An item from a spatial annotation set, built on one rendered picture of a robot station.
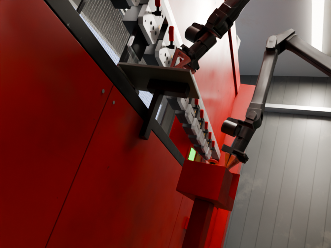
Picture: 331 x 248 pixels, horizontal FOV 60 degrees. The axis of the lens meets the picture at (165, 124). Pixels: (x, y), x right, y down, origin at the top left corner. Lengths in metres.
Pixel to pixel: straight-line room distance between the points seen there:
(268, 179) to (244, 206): 0.55
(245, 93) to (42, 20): 3.00
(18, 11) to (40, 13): 0.04
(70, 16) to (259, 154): 4.31
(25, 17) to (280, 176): 4.31
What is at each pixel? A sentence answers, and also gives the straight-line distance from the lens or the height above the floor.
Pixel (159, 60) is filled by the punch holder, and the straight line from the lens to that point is 1.27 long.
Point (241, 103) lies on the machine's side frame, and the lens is 3.36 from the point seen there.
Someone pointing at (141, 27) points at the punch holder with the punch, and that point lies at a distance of 1.13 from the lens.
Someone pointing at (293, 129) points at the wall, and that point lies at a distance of 4.85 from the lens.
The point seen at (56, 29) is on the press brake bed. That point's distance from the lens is 0.60.
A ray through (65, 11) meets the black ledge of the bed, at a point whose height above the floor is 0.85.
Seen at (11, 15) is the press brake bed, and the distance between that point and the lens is 0.54.
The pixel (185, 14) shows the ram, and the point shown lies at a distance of 1.53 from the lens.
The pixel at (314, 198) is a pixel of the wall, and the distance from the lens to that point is 4.52.
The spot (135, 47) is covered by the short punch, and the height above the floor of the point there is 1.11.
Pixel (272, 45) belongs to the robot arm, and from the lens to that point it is 1.38.
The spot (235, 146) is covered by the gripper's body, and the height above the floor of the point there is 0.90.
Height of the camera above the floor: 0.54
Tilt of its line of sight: 19 degrees up
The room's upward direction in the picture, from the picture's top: 18 degrees clockwise
